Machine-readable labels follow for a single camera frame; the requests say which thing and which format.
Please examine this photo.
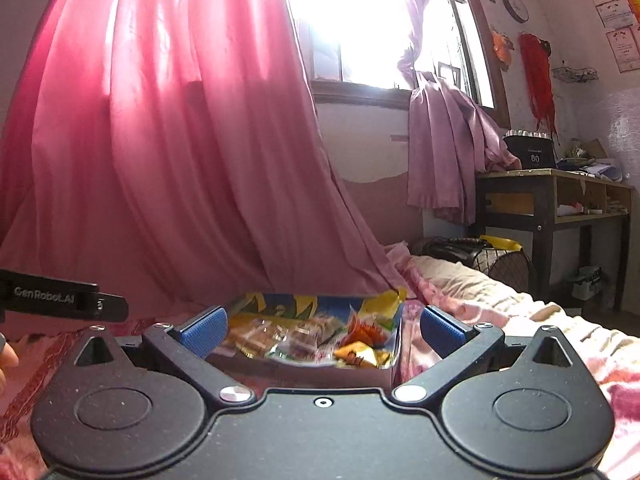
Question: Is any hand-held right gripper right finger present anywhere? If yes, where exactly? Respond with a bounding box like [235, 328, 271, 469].
[392, 305, 576, 406]

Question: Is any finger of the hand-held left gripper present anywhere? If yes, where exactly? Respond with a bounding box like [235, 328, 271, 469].
[97, 292, 130, 324]

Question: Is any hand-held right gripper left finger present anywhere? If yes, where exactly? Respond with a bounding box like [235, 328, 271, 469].
[72, 305, 257, 407]

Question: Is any gold yellow snack packet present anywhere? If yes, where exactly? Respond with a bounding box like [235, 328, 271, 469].
[334, 341, 393, 370]

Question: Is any white green snack packet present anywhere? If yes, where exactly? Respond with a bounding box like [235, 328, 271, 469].
[265, 340, 342, 367]

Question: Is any blue yellow printed box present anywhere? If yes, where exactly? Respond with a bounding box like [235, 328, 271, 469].
[206, 287, 407, 372]

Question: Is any person's left hand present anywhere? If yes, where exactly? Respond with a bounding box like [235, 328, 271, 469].
[0, 331, 20, 396]

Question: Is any black bag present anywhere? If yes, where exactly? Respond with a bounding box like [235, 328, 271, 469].
[421, 236, 493, 267]

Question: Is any black mesh fan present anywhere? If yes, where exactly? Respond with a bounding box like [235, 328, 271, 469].
[469, 247, 532, 295]

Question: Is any pink floral blanket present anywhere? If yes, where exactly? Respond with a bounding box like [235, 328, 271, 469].
[0, 242, 640, 480]

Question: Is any white item under desk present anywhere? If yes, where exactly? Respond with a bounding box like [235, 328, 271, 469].
[569, 265, 607, 303]

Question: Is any pink curtain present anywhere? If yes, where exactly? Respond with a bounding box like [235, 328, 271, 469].
[0, 0, 416, 341]

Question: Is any wooden desk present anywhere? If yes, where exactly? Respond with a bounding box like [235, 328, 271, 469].
[474, 167, 635, 311]

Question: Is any black device with display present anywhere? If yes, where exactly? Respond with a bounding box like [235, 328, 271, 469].
[502, 130, 557, 171]

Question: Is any purple curtain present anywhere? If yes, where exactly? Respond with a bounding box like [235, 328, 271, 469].
[390, 0, 522, 226]

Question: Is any clutter on desk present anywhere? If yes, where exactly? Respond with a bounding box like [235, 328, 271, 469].
[555, 137, 625, 183]

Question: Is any red hanging decoration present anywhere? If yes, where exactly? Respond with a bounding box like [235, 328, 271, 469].
[519, 32, 558, 136]

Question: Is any window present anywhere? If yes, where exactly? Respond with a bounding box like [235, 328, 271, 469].
[277, 0, 511, 128]

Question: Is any orange wall decoration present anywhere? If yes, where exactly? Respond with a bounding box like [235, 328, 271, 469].
[490, 27, 515, 73]

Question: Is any round wall clock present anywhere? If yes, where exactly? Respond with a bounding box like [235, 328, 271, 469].
[502, 0, 530, 24]

